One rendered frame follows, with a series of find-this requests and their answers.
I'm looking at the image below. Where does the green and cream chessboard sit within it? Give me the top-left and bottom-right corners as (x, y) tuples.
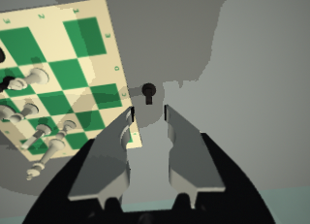
(0, 0), (133, 161)

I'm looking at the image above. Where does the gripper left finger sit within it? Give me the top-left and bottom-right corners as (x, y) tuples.
(22, 106), (135, 224)

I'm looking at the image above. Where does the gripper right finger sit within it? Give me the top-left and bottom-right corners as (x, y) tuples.
(164, 104), (276, 224)

